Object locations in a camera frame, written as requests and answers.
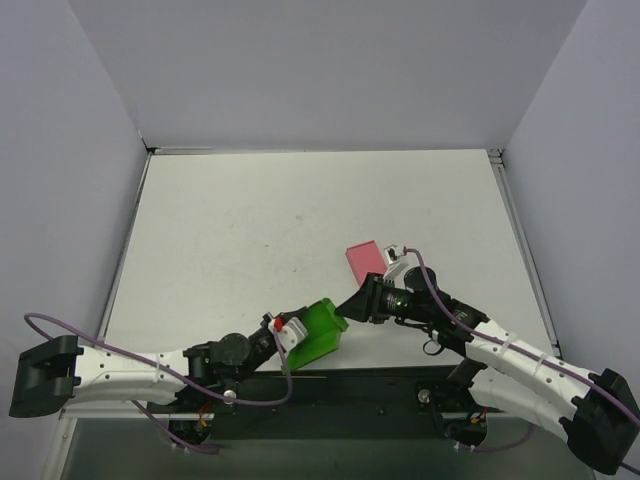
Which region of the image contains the green paper box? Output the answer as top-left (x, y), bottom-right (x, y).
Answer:
top-left (278, 298), bottom-right (349, 371)

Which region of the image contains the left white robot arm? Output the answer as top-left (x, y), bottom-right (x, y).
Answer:
top-left (9, 320), bottom-right (296, 418)

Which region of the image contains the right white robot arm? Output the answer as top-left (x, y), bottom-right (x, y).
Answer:
top-left (336, 267), bottom-right (639, 475)

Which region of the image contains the pink paper box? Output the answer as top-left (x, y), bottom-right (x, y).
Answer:
top-left (345, 240), bottom-right (387, 286)

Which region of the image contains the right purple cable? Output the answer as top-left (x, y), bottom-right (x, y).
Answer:
top-left (402, 245), bottom-right (640, 474)

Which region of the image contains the purple cable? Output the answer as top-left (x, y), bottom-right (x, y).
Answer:
top-left (402, 245), bottom-right (640, 474)
top-left (23, 313), bottom-right (294, 454)

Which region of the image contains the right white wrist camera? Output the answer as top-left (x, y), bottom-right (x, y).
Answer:
top-left (382, 245), bottom-right (407, 281)

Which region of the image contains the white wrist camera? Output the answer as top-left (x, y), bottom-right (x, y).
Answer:
top-left (382, 245), bottom-right (407, 281)
top-left (268, 316), bottom-right (308, 352)

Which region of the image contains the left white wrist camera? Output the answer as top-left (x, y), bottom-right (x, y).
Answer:
top-left (268, 316), bottom-right (308, 352)

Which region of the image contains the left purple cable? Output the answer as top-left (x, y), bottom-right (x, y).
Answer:
top-left (23, 313), bottom-right (294, 454)

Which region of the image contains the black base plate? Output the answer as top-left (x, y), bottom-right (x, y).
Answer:
top-left (144, 364), bottom-right (516, 449)

